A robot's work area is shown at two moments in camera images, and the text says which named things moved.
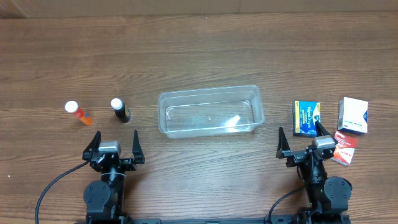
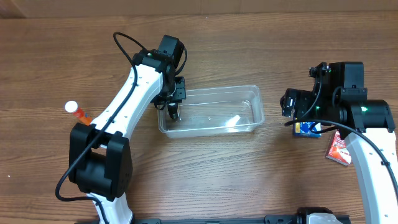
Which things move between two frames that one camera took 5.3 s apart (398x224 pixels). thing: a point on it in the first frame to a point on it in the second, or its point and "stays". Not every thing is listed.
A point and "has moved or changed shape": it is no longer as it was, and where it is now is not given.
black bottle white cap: [121, 110] has moved or changed shape
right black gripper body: [298, 154] to [290, 101]
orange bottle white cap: [72, 106] stays
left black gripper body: [127, 160] to [176, 94]
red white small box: [344, 149] stays
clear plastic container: [210, 111] stays
